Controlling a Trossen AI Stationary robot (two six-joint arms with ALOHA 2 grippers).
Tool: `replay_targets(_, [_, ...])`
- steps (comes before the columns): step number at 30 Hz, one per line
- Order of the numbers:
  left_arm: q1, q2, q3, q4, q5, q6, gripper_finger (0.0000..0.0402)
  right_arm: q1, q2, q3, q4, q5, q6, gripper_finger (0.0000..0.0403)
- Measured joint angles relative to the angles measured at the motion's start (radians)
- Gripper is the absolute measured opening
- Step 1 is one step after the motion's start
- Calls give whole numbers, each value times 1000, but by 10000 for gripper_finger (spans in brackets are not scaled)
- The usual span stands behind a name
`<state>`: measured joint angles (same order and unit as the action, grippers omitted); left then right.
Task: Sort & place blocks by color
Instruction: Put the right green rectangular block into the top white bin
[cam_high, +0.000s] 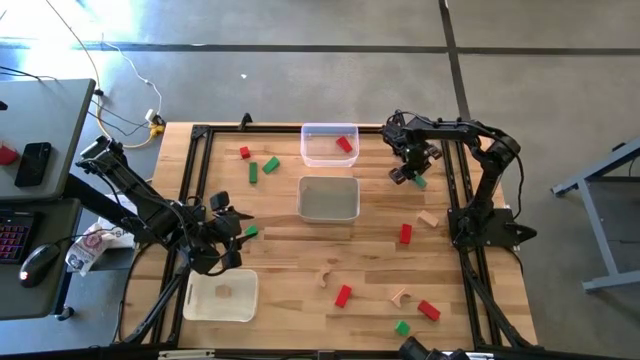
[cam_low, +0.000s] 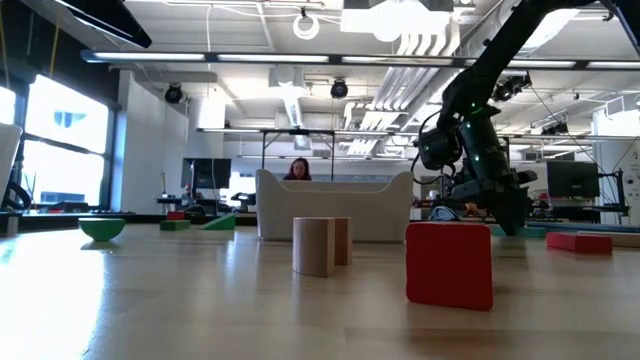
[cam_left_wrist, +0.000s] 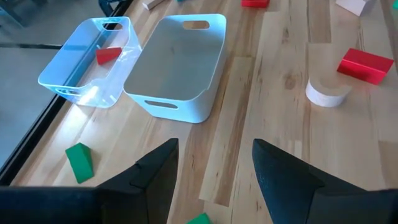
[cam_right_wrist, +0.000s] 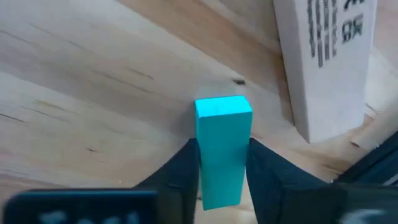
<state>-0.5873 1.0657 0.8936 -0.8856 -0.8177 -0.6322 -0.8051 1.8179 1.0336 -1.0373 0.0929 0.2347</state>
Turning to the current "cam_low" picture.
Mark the blue flat block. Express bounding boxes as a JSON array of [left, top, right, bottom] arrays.
[[529, 221, 640, 234]]

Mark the black ceiling camera cluster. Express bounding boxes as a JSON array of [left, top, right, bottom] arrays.
[[491, 73, 533, 104]]

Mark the blue white helmet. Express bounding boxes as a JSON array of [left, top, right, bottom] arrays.
[[429, 205, 462, 223]]

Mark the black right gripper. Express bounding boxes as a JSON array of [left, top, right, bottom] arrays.
[[448, 167, 539, 237]]

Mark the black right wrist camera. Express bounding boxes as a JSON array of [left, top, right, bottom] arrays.
[[416, 127, 464, 172]]

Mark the white plastic bin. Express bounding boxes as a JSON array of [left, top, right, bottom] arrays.
[[255, 168, 415, 244]]

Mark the green half-round block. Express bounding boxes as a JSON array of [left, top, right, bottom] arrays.
[[78, 217, 126, 243]]

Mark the black computer monitor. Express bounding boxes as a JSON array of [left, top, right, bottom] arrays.
[[181, 157, 233, 190], [546, 159, 601, 199]]

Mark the green wedge block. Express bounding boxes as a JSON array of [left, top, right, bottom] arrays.
[[201, 212, 237, 232]]

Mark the person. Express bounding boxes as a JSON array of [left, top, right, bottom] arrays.
[[282, 157, 313, 182]]

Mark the black overhead light bar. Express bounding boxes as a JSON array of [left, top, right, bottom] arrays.
[[81, 48, 640, 71]]

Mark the wooden half-cylinder block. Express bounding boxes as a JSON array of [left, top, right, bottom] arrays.
[[292, 216, 336, 278]]

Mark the white panel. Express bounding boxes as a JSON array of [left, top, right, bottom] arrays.
[[0, 123, 24, 201]]

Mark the wooden upright block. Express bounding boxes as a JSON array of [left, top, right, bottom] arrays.
[[333, 216, 353, 267]]

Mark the red square block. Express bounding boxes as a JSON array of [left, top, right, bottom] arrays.
[[405, 222, 494, 312]]

